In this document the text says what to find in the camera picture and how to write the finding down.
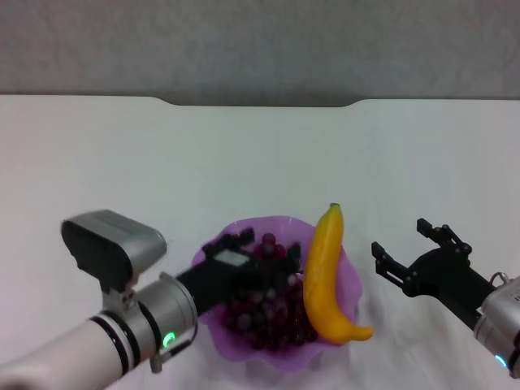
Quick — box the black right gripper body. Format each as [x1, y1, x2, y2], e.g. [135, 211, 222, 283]
[405, 248, 496, 331]

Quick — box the dark red grape bunch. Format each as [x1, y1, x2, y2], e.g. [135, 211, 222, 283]
[221, 232, 320, 353]

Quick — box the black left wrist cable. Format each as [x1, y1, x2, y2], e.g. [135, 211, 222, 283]
[160, 324, 200, 359]

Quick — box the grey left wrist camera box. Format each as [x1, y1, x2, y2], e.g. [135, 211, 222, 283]
[60, 209, 168, 310]

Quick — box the right wrist cable loop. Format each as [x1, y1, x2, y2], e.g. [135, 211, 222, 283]
[489, 271, 512, 290]

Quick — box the purple wavy plastic bowl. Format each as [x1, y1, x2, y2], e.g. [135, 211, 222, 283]
[193, 215, 364, 374]

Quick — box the yellow plastic banana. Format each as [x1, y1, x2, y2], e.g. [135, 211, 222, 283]
[303, 201, 375, 346]

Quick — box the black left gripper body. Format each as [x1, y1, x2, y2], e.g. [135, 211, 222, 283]
[178, 255, 285, 318]

